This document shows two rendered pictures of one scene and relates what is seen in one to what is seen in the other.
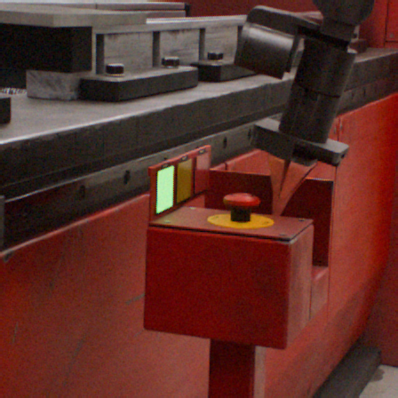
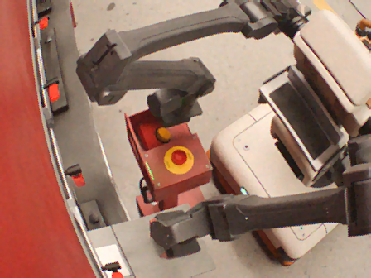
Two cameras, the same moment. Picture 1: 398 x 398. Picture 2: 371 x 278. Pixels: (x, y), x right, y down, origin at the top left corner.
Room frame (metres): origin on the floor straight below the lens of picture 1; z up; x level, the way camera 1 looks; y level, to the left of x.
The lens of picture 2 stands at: (0.81, 0.30, 2.25)
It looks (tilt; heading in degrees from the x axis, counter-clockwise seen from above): 69 degrees down; 315
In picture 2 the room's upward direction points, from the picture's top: 5 degrees clockwise
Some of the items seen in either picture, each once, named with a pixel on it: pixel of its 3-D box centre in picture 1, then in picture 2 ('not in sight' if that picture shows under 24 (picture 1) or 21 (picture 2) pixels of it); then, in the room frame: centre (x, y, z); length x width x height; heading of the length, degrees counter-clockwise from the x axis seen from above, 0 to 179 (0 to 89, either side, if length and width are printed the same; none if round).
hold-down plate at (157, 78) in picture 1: (144, 82); (52, 67); (1.60, 0.08, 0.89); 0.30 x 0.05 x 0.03; 160
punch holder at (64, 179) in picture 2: not in sight; (43, 168); (1.21, 0.28, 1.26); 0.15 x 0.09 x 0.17; 160
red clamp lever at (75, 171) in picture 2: not in sight; (74, 177); (1.17, 0.23, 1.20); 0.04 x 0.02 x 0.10; 70
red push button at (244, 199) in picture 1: (241, 210); (179, 158); (1.18, -0.05, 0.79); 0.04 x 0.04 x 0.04
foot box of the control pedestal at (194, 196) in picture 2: not in sight; (175, 209); (1.21, -0.08, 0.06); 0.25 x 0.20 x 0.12; 72
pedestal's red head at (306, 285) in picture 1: (242, 239); (167, 149); (1.22, -0.05, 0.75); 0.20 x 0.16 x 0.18; 162
